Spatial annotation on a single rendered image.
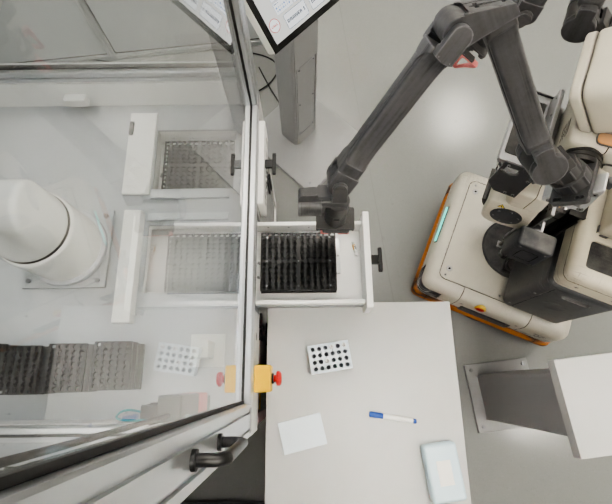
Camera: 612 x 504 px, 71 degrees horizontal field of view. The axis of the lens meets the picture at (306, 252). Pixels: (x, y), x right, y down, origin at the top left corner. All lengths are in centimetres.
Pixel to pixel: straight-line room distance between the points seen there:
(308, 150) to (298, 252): 120
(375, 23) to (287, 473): 251
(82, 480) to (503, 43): 88
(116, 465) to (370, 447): 106
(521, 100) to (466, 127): 168
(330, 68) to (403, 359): 187
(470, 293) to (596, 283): 56
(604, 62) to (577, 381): 90
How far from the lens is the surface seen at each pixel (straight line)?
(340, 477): 138
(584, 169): 118
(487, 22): 89
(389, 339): 138
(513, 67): 96
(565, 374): 156
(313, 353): 132
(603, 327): 257
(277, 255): 127
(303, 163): 236
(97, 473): 36
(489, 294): 203
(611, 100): 116
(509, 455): 232
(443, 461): 138
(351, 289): 131
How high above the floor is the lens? 211
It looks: 73 degrees down
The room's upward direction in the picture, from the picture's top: 1 degrees counter-clockwise
